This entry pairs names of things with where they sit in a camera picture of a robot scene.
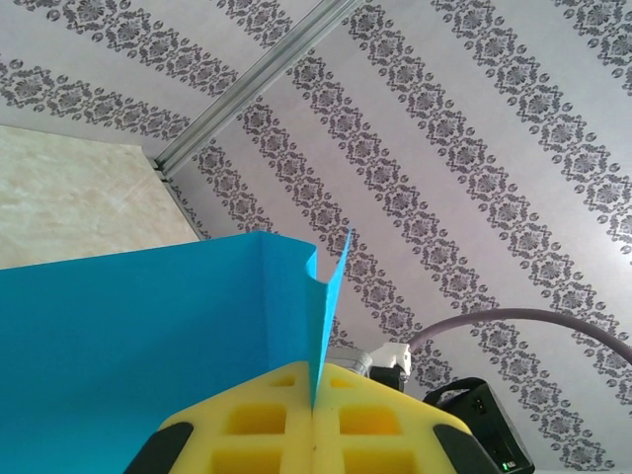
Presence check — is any blue paper sheet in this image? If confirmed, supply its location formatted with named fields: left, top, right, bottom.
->
left=0, top=227, right=355, bottom=474

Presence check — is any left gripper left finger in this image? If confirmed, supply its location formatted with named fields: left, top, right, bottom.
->
left=125, top=362, right=315, bottom=474

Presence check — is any right aluminium side rail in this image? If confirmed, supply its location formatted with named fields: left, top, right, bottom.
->
left=155, top=165, right=206, bottom=243

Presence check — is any right aluminium frame post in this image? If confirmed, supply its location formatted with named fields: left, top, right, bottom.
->
left=152, top=0, right=364, bottom=177

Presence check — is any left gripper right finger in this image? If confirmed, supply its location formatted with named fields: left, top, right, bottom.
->
left=315, top=363, right=500, bottom=474

